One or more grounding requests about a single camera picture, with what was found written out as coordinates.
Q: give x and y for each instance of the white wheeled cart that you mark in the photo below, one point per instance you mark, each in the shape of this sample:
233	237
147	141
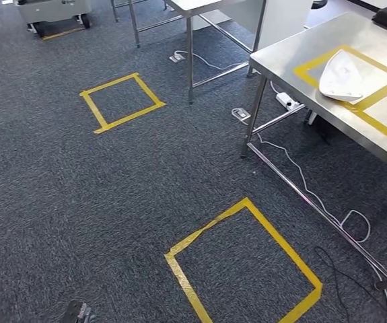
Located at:
55	11

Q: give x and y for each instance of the white curved plastic part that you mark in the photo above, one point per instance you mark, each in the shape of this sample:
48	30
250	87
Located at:
341	80

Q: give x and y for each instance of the silver floor socket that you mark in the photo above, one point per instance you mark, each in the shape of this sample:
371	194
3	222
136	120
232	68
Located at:
177	57
241	115

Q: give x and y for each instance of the steel table frame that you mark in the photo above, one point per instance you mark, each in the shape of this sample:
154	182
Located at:
134	22

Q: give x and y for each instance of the yellow floor tape mark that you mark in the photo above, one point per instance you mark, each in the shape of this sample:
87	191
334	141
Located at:
282	243
94	109

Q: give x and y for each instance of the white power strip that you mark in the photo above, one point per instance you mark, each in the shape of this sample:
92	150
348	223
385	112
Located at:
285	100

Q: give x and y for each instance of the stainless steel workbench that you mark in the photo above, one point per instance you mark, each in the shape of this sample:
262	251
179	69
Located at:
280	58

